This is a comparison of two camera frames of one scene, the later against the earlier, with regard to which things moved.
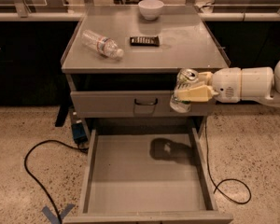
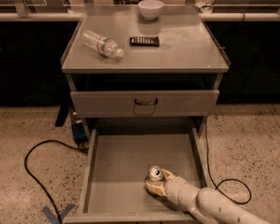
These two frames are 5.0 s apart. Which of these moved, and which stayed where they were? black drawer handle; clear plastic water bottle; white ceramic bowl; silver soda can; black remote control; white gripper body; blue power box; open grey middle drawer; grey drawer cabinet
Moved: white gripper body; silver soda can
Stayed: black drawer handle; open grey middle drawer; grey drawer cabinet; clear plastic water bottle; blue power box; black remote control; white ceramic bowl
